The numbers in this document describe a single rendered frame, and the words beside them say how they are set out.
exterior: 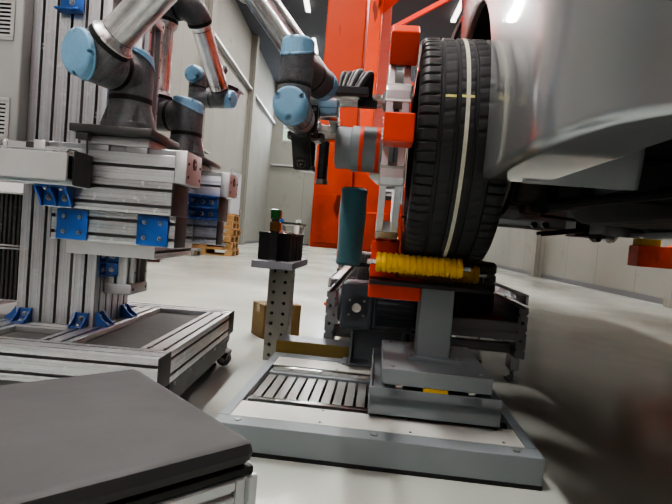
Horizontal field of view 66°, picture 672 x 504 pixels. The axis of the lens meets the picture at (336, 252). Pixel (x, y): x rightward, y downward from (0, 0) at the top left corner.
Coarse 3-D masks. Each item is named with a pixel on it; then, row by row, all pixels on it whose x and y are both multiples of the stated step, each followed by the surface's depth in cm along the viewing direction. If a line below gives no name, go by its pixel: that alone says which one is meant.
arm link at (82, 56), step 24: (144, 0) 123; (168, 0) 124; (96, 24) 126; (120, 24) 125; (144, 24) 127; (72, 48) 127; (96, 48) 126; (120, 48) 128; (72, 72) 128; (96, 72) 129; (120, 72) 135
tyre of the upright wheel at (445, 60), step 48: (432, 48) 134; (480, 48) 134; (432, 96) 126; (480, 96) 125; (432, 144) 126; (480, 144) 124; (432, 192) 130; (480, 192) 128; (432, 240) 139; (480, 240) 137
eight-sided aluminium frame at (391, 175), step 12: (408, 72) 138; (396, 84) 133; (408, 84) 133; (396, 96) 132; (408, 96) 131; (396, 108) 134; (408, 108) 131; (384, 156) 132; (384, 168) 132; (396, 168) 132; (384, 180) 133; (396, 180) 133; (384, 192) 136; (396, 192) 136; (384, 204) 139; (396, 204) 139; (396, 216) 142; (384, 228) 147; (396, 228) 145
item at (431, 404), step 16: (384, 384) 153; (384, 400) 142; (400, 400) 142; (416, 400) 141; (432, 400) 141; (448, 400) 140; (464, 400) 140; (480, 400) 140; (496, 400) 139; (400, 416) 142; (416, 416) 141; (432, 416) 141; (448, 416) 141; (464, 416) 140; (480, 416) 140; (496, 416) 139
